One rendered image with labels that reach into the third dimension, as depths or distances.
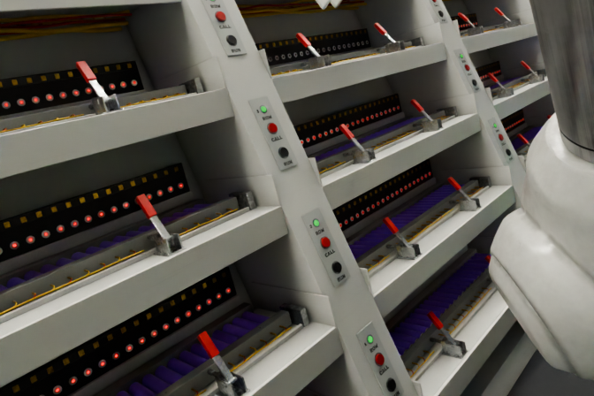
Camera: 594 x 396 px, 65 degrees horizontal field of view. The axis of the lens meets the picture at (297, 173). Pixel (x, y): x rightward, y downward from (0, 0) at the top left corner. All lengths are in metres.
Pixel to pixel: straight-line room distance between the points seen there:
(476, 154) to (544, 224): 0.93
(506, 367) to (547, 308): 0.78
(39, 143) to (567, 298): 0.54
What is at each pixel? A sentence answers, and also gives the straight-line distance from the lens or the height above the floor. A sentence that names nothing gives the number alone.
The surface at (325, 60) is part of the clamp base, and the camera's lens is 0.93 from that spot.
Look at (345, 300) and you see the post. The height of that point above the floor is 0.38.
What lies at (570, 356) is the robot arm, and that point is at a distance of 0.40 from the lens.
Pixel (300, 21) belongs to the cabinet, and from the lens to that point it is 1.25.
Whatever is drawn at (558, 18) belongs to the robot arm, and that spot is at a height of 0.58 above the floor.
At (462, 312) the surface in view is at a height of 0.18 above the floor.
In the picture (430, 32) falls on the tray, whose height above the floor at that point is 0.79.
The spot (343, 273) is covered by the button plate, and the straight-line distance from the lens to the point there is 0.76.
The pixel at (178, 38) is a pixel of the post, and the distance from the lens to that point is 0.83.
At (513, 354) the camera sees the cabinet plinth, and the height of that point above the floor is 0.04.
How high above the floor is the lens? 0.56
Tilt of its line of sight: 2 degrees up
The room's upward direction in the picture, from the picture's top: 25 degrees counter-clockwise
